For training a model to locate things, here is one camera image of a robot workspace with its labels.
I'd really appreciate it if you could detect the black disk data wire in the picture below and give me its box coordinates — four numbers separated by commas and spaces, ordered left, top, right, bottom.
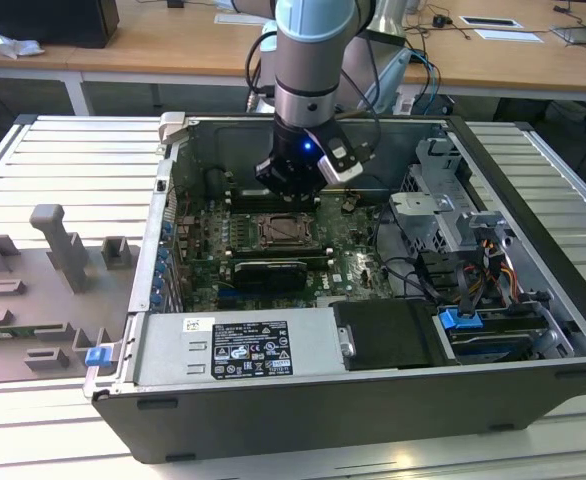
458, 269, 475, 321

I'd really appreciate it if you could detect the orange and yellow wire bundle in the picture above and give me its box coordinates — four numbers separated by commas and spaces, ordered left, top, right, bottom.
477, 239, 520, 302

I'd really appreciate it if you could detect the large black box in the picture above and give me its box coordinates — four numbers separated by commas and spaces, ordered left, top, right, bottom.
0, 0, 120, 50

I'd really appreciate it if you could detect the pale blue teach pendant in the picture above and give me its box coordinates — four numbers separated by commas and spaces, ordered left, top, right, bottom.
360, 49, 415, 116

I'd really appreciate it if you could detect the black plastic shroud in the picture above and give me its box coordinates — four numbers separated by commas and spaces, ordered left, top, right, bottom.
331, 299, 447, 372

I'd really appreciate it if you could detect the long wooden desk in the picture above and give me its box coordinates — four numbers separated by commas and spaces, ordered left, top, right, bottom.
0, 0, 586, 116

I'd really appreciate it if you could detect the grey case latch handle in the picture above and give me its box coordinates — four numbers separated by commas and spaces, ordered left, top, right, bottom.
157, 112, 189, 146

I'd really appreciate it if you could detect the black RAM slot bank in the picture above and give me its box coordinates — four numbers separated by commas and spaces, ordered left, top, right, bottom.
230, 243, 334, 261
230, 192, 320, 212

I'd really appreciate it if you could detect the small square CPU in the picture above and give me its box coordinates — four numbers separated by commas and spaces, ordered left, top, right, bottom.
267, 218, 312, 242

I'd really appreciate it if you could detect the silver power supply unit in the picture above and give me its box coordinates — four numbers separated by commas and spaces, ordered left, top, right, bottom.
135, 307, 347, 386

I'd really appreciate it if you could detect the silver metal drive cage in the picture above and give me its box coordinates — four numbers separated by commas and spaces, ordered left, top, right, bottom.
387, 137, 514, 256

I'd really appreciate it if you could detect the white paper sheet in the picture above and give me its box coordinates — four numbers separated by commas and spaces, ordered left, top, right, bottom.
475, 28, 549, 44

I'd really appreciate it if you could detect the black graphics card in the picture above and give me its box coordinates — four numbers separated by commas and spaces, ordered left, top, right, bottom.
232, 258, 308, 291

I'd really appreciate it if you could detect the crumpled white paper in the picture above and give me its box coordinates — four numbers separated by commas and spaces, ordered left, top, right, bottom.
0, 27, 44, 60

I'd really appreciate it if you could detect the metal socket cover frame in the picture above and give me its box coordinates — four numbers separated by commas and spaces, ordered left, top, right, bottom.
258, 213, 320, 247

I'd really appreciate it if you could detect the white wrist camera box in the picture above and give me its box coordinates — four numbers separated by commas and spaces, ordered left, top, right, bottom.
317, 137, 377, 184

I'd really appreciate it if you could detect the small blue case clip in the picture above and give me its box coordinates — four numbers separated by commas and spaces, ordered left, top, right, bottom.
85, 347, 112, 369

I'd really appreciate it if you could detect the black open PC case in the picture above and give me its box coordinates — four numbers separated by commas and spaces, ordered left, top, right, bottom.
83, 110, 586, 464

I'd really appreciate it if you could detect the thin blue cable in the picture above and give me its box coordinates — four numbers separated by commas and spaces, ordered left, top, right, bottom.
411, 49, 443, 109

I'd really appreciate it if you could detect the green RAM stick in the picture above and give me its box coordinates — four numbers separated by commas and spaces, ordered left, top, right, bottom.
0, 323, 72, 337

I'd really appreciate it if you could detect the CPU socket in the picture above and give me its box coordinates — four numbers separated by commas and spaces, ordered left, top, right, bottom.
255, 212, 323, 249

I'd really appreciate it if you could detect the hard disk in blue carrier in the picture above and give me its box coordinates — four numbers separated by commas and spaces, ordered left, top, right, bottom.
437, 307, 549, 364

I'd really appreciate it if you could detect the green motherboard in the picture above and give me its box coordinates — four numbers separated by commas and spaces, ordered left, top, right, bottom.
172, 192, 399, 311

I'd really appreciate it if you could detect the grey parts rack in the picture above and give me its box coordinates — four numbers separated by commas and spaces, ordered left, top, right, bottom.
0, 203, 142, 386

